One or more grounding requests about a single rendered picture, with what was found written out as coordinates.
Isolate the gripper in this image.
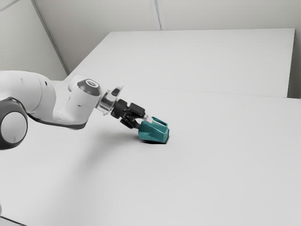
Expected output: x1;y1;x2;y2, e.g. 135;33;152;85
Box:
111;99;153;130

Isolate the teal faceted mug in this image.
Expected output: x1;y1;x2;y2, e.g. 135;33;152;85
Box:
137;116;170;144

